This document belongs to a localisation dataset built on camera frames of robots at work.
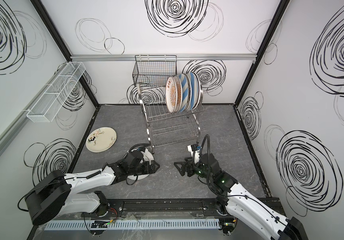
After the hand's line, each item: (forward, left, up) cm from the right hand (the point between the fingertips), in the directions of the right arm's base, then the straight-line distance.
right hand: (178, 164), depth 74 cm
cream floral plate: (+22, +52, -13) cm, 58 cm away
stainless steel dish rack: (+30, +9, -11) cm, 33 cm away
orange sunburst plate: (+35, +4, +16) cm, 39 cm away
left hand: (+2, +12, -10) cm, 16 cm away
